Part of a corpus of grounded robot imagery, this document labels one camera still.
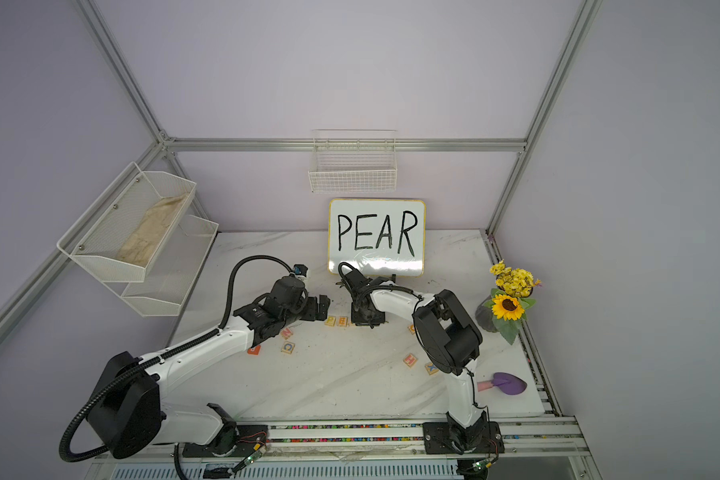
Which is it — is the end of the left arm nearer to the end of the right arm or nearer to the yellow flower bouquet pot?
the end of the right arm

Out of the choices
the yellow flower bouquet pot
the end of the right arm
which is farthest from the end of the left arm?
the yellow flower bouquet pot

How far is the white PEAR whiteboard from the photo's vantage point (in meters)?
1.06
